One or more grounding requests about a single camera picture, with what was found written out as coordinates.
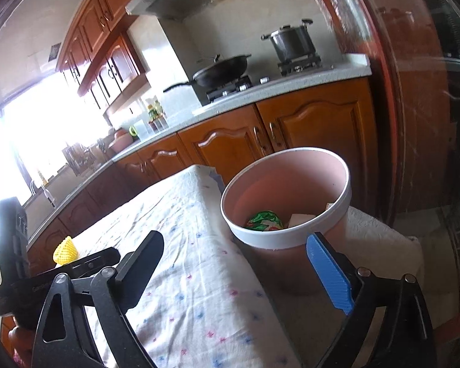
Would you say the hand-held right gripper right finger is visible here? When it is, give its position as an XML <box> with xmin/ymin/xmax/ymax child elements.
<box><xmin>306</xmin><ymin>232</ymin><xmax>438</xmax><ymax>368</ymax></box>

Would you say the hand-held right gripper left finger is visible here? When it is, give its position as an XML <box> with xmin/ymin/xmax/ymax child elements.
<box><xmin>31</xmin><ymin>230</ymin><xmax>165</xmax><ymax>368</ymax></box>

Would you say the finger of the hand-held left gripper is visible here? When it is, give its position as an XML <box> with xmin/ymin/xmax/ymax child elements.
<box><xmin>31</xmin><ymin>247</ymin><xmax>121</xmax><ymax>293</ymax></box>

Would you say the yellow foam fruit net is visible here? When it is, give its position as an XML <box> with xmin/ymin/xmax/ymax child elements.
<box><xmin>53</xmin><ymin>237</ymin><xmax>80</xmax><ymax>266</ymax></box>

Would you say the white paper scrap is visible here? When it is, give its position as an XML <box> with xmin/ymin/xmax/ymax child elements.
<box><xmin>287</xmin><ymin>212</ymin><xmax>317</xmax><ymax>229</ymax></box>

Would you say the green snack packet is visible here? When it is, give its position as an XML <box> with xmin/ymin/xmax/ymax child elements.
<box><xmin>246</xmin><ymin>210</ymin><xmax>285</xmax><ymax>232</ymax></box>

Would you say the pink bin with white rim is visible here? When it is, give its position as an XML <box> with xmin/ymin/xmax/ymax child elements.
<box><xmin>220</xmin><ymin>146</ymin><xmax>352</xmax><ymax>297</ymax></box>

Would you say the white printed tablecloth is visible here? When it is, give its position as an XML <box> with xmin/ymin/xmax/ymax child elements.
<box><xmin>67</xmin><ymin>165</ymin><xmax>303</xmax><ymax>368</ymax></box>

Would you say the steel sink faucet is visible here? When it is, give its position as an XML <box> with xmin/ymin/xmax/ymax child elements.
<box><xmin>30</xmin><ymin>178</ymin><xmax>59</xmax><ymax>208</ymax></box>

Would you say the wooden cabinet door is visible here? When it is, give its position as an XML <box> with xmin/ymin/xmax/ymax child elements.
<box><xmin>137</xmin><ymin>134</ymin><xmax>189</xmax><ymax>190</ymax></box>
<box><xmin>112</xmin><ymin>157</ymin><xmax>147</xmax><ymax>201</ymax></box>
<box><xmin>256</xmin><ymin>78</ymin><xmax>380</xmax><ymax>215</ymax></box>
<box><xmin>176</xmin><ymin>105</ymin><xmax>275</xmax><ymax>189</ymax></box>

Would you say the steel utensil rack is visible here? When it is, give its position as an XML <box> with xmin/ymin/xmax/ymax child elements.
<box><xmin>62</xmin><ymin>142</ymin><xmax>97</xmax><ymax>174</ymax></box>

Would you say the pink container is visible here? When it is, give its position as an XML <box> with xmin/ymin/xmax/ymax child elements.
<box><xmin>108</xmin><ymin>129</ymin><xmax>134</xmax><ymax>151</ymax></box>

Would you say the bright kitchen window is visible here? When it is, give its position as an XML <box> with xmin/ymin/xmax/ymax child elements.
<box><xmin>0</xmin><ymin>72</ymin><xmax>113</xmax><ymax>209</ymax></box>

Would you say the clear plastic jug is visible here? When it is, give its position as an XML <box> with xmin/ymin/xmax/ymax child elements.
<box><xmin>135</xmin><ymin>119</ymin><xmax>154</xmax><ymax>139</ymax></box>

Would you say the gas stove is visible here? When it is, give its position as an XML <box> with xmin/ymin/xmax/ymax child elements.
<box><xmin>203</xmin><ymin>56</ymin><xmax>335</xmax><ymax>104</ymax></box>

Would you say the black wok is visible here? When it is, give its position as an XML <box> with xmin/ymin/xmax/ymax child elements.
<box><xmin>163</xmin><ymin>54</ymin><xmax>252</xmax><ymax>94</ymax></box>

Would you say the steel cooking pot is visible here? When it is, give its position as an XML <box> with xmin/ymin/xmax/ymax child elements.
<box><xmin>261</xmin><ymin>18</ymin><xmax>317</xmax><ymax>64</ymax></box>

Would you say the wooden upper wall cabinet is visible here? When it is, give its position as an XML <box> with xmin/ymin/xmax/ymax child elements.
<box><xmin>57</xmin><ymin>0</ymin><xmax>166</xmax><ymax>120</ymax></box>

